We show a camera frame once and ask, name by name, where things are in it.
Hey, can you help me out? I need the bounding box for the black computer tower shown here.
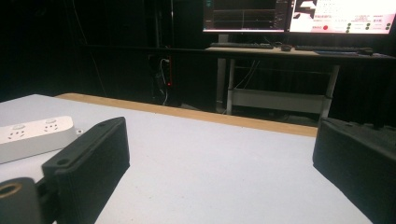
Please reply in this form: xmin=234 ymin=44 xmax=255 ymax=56
xmin=148 ymin=54 xmax=174 ymax=106

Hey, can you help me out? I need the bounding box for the white mat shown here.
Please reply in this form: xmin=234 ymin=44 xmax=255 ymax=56
xmin=0 ymin=93 xmax=375 ymax=224

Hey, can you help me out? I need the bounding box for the bright computer monitor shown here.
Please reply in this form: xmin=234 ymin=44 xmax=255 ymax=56
xmin=289 ymin=0 xmax=396 ymax=35

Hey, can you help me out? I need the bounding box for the white cable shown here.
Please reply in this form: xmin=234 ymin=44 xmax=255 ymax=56
xmin=159 ymin=58 xmax=171 ymax=106

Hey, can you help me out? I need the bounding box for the black keyboard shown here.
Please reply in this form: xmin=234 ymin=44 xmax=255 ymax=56
xmin=209 ymin=42 xmax=275 ymax=50
xmin=294 ymin=45 xmax=362 ymax=52

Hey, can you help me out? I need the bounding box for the wooden desk with white legs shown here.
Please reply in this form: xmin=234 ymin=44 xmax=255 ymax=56
xmin=205 ymin=46 xmax=396 ymax=119

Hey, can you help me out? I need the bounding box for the white power strip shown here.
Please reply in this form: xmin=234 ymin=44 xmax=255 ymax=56
xmin=0 ymin=116 xmax=84 ymax=164

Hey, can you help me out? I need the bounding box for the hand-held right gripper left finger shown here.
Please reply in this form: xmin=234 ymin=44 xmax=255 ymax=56
xmin=41 ymin=116 xmax=131 ymax=224

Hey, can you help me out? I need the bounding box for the dark computer monitor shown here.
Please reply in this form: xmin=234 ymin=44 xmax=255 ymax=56
xmin=203 ymin=0 xmax=292 ymax=34

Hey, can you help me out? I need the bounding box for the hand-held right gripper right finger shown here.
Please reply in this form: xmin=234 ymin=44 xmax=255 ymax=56
xmin=312 ymin=117 xmax=396 ymax=224

